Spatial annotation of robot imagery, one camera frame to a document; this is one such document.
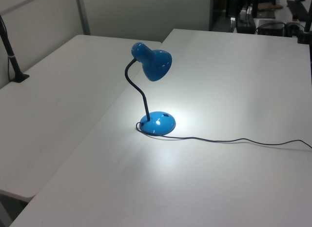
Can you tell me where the blue gooseneck desk lamp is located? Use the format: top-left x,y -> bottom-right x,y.
124,41 -> 176,136

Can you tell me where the thin dark lamp power cord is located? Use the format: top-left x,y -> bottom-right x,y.
136,122 -> 312,149

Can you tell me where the black pole with table clamp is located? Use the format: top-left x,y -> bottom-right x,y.
0,14 -> 30,83

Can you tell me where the brown flat object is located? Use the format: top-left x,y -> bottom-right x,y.
257,2 -> 284,11

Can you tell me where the black equipment rack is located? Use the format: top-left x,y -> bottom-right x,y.
226,0 -> 257,34

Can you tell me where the black camera stand pole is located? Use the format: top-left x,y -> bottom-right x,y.
295,0 -> 312,45

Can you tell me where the black box with cables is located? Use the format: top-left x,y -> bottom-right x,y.
255,19 -> 286,37

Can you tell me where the grey horizontal partition rail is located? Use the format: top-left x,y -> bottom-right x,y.
0,0 -> 51,16

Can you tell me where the grey partition corner post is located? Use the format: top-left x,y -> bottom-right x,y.
75,0 -> 91,36

